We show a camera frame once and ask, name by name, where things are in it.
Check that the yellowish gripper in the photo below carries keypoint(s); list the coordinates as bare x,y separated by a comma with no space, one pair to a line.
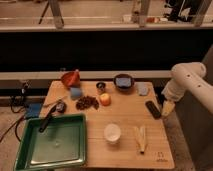
168,107

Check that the black whiteboard eraser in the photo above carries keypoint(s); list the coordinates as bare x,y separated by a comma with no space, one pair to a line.
153,110

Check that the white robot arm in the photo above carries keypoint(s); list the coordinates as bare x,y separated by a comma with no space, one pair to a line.
187,77

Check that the green plastic tray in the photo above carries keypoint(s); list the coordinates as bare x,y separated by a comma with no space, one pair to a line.
62,144

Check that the dark bowl with blue cloth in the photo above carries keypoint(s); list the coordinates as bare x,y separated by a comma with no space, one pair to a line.
123,82

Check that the white plastic cup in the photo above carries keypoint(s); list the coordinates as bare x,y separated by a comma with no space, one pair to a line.
112,133

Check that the orange apple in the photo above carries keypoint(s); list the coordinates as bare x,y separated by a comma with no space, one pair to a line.
105,99

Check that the small metal cup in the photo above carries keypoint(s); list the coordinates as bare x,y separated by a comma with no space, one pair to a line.
101,87

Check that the pile of brown nuts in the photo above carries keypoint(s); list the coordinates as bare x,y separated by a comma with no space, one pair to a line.
86,102

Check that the blue sponge block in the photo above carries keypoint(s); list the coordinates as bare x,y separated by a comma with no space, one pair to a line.
75,93

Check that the blue box on floor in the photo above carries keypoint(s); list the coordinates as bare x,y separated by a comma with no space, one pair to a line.
33,110

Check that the black handled brush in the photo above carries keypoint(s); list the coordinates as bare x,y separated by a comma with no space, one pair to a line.
59,107

